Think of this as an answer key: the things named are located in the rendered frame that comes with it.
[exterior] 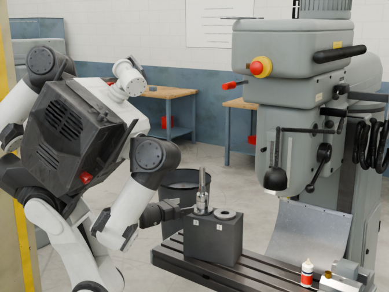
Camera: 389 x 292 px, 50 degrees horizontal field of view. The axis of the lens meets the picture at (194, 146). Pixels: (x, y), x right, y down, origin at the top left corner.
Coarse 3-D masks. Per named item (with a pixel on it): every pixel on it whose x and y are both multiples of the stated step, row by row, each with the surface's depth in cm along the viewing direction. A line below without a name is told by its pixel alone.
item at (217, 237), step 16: (208, 208) 171; (224, 208) 171; (192, 224) 168; (208, 224) 164; (224, 224) 161; (240, 224) 168; (192, 240) 170; (208, 240) 166; (224, 240) 163; (240, 240) 170; (192, 256) 172; (208, 256) 168; (224, 256) 165
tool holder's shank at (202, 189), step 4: (200, 168) 165; (204, 168) 165; (200, 172) 165; (204, 172) 166; (200, 176) 166; (204, 176) 166; (200, 180) 166; (204, 180) 167; (200, 184) 167; (204, 184) 167; (200, 188) 167; (204, 188) 167; (200, 192) 168; (204, 192) 168
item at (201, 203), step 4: (196, 196) 169; (196, 200) 170; (200, 200) 167; (204, 200) 168; (196, 204) 170; (200, 204) 168; (204, 204) 168; (196, 208) 171; (200, 208) 168; (204, 208) 168
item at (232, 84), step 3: (231, 81) 125; (240, 81) 130; (243, 81) 130; (246, 81) 132; (225, 84) 122; (228, 84) 123; (231, 84) 124; (234, 84) 125; (237, 84) 127; (240, 84) 129; (243, 84) 131; (222, 87) 122; (225, 87) 122; (228, 87) 122; (231, 87) 124; (234, 87) 126
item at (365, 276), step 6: (360, 270) 144; (366, 270) 144; (372, 270) 151; (360, 276) 142; (366, 276) 141; (372, 276) 148; (360, 282) 143; (366, 282) 141; (372, 282) 150; (366, 288) 144; (372, 288) 149
